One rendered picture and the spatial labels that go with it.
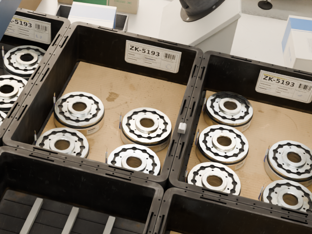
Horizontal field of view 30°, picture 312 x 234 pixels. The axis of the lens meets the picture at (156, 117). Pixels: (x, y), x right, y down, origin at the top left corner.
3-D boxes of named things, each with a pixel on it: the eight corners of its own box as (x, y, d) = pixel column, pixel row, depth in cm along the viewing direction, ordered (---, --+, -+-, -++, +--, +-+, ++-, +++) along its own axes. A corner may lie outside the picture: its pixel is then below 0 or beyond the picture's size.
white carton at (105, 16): (73, 28, 165) (73, 1, 159) (114, 33, 166) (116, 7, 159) (60, 73, 151) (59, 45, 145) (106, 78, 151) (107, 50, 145)
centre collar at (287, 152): (281, 147, 117) (282, 145, 117) (305, 152, 117) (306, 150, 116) (281, 165, 114) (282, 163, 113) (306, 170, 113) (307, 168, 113)
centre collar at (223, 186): (203, 169, 111) (204, 167, 110) (229, 176, 110) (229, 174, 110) (198, 189, 107) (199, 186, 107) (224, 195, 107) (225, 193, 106)
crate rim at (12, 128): (73, 28, 131) (73, 19, 130) (203, 57, 129) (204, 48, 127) (-1, 152, 103) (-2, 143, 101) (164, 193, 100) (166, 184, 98)
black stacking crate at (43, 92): (73, 62, 138) (74, 22, 130) (195, 90, 135) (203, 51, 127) (4, 186, 109) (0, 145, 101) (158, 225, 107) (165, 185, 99)
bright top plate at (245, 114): (208, 89, 129) (208, 87, 128) (253, 97, 128) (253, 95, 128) (203, 120, 121) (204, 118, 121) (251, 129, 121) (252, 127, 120)
